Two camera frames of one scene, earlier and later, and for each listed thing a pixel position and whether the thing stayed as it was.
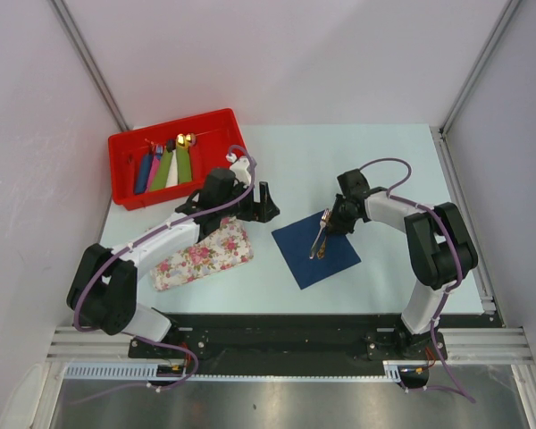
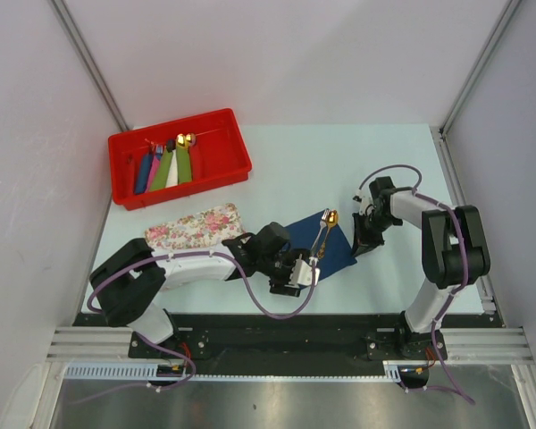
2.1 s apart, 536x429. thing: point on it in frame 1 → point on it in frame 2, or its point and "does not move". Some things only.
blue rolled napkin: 143,172 does not move
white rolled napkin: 172,174 does not move
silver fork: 323,222 does not move
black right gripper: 335,224 → 359,237
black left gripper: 262,212 → 277,286
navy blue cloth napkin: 296,242 does not move
